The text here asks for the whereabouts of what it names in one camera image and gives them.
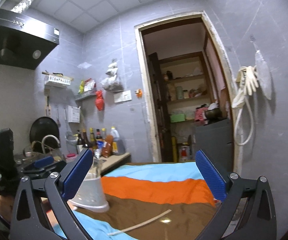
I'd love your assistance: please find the white plastic utensil basket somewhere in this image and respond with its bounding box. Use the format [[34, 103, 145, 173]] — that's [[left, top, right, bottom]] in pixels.
[[69, 158, 110, 213]]

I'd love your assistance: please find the dark grey cabinet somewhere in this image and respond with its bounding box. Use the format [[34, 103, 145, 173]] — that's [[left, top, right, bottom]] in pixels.
[[192, 119, 234, 171]]

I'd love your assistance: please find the chrome kitchen faucet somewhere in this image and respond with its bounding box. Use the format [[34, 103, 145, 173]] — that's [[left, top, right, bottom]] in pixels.
[[41, 134, 61, 154]]

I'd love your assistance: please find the silver foil exhaust duct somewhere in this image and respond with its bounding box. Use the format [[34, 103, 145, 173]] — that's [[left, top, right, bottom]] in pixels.
[[11, 0, 35, 14]]

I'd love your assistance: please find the metal wall spice rack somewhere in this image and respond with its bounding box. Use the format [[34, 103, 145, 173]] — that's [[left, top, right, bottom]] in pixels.
[[75, 89, 96, 101]]

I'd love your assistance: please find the green box on shelf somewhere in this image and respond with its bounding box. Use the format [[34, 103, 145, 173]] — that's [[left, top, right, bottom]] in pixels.
[[170, 114, 186, 123]]

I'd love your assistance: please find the clear oil jug yellow cap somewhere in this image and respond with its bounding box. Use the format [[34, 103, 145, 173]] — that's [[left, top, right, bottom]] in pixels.
[[110, 126, 119, 155]]

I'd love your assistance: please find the black wok pan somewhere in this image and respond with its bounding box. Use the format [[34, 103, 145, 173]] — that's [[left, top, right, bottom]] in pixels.
[[29, 116, 60, 153]]

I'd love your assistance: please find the wooden shelf unit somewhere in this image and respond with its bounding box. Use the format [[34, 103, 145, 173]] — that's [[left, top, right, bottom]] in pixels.
[[148, 52, 213, 162]]

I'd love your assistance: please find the black range hood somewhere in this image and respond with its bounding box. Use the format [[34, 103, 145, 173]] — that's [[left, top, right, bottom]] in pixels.
[[0, 9, 60, 70]]

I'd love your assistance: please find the white hose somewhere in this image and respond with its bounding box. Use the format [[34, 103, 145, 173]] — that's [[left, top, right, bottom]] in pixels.
[[233, 80, 255, 147]]

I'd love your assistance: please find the white wall box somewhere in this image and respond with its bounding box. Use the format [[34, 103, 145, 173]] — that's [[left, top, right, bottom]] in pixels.
[[66, 106, 80, 123]]

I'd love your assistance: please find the dark soy sauce bottle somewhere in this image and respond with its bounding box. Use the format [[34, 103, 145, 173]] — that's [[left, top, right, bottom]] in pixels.
[[76, 130, 84, 154]]

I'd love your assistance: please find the red plastic bag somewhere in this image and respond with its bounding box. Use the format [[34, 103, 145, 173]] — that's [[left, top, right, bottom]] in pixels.
[[95, 90, 104, 111]]

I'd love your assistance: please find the brown snack bag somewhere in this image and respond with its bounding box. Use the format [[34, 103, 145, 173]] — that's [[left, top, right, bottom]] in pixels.
[[101, 134, 113, 158]]

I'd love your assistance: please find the white wall socket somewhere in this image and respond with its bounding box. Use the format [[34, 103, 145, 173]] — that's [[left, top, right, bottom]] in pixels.
[[113, 90, 132, 103]]

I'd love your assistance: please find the grey plastic bag on wall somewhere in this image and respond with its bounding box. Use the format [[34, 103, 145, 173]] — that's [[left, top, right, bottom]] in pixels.
[[100, 59, 124, 93]]

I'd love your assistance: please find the black bowl on cabinet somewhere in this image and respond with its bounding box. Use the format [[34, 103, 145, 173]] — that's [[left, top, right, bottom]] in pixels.
[[204, 108, 222, 124]]

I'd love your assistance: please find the striped blue orange brown cloth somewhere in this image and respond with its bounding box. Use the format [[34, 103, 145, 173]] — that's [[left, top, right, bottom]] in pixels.
[[73, 162, 217, 239]]

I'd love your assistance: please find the pink cloth on cabinet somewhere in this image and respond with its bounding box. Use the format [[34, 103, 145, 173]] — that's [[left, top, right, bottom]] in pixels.
[[194, 106, 208, 124]]

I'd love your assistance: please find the white wall basket shelf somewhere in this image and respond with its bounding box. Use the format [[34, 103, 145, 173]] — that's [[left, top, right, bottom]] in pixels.
[[42, 72, 74, 88]]

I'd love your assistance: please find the hanging clear plastic bag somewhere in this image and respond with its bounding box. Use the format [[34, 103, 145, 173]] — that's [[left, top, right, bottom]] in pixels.
[[254, 43, 272, 100]]

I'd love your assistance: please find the orange wall hook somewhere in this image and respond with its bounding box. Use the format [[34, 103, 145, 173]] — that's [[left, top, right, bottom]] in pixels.
[[135, 89, 143, 99]]

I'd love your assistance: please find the bamboo chopstick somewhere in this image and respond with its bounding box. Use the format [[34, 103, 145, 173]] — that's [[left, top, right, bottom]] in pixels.
[[107, 209, 172, 236]]

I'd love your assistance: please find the gold spoon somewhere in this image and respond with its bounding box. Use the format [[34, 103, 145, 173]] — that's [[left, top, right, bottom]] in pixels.
[[160, 217, 171, 224]]

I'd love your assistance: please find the person's left hand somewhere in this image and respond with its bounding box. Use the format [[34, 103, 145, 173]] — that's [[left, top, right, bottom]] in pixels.
[[0, 195, 15, 223]]

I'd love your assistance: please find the white rubber glove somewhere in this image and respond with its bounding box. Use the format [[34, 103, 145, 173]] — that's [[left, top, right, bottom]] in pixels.
[[242, 66, 259, 96]]

